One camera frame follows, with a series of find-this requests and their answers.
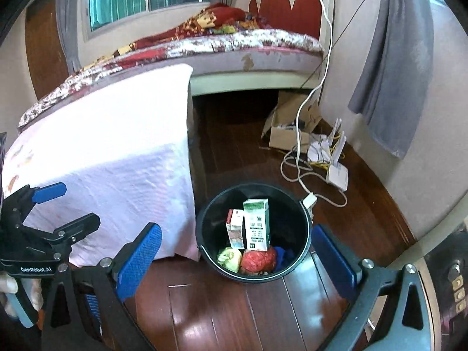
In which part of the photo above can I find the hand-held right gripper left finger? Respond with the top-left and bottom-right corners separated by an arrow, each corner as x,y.
40,222 -> 163,351

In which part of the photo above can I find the person's left hand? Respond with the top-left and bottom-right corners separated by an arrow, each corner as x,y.
0,274 -> 44,319

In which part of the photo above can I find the white flat modem box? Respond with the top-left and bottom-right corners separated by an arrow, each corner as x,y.
325,163 -> 349,192

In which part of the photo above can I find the black trash bin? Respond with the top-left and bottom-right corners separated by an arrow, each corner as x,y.
195,185 -> 314,284

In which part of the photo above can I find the cardboard box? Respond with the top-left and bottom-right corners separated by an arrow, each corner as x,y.
261,91 -> 323,153

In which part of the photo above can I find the red patterned blanket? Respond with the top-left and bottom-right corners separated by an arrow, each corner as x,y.
78,3 -> 271,71

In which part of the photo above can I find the bed with floral sheet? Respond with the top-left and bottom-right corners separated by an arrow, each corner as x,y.
18,29 -> 325,135

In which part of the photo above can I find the thin black cable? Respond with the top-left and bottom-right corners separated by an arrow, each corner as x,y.
300,0 -> 383,90

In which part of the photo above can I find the blue cloth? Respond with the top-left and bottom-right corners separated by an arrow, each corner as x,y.
272,246 -> 297,268

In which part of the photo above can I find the colourful printed pillow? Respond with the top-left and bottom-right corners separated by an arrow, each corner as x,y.
210,22 -> 257,36

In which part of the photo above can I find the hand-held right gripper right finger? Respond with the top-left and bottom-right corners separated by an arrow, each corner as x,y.
312,224 -> 439,351

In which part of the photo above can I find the brown wooden door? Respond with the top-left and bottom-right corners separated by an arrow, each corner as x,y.
24,0 -> 71,100

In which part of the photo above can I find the red mesh bag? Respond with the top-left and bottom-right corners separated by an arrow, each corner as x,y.
240,246 -> 278,276

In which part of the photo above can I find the yellow network cable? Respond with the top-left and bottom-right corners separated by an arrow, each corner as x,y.
310,131 -> 347,171

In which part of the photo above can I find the red and white headboard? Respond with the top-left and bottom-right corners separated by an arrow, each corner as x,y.
249,0 -> 335,45

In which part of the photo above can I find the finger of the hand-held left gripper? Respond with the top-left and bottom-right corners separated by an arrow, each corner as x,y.
2,182 -> 68,221
21,212 -> 101,261

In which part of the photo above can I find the small red and white carton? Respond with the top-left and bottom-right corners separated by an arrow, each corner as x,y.
226,208 -> 245,249

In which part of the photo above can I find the pink floral tablecloth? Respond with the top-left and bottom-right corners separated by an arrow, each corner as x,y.
2,64 -> 198,268

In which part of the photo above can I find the white router with antennas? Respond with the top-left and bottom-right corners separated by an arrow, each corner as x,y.
306,117 -> 346,166

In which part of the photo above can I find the white cable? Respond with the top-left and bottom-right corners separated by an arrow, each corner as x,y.
280,0 -> 349,210

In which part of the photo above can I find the green and white carton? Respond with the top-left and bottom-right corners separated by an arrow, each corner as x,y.
243,198 -> 271,252

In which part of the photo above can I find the yellow bag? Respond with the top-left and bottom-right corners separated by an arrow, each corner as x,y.
218,247 -> 244,273

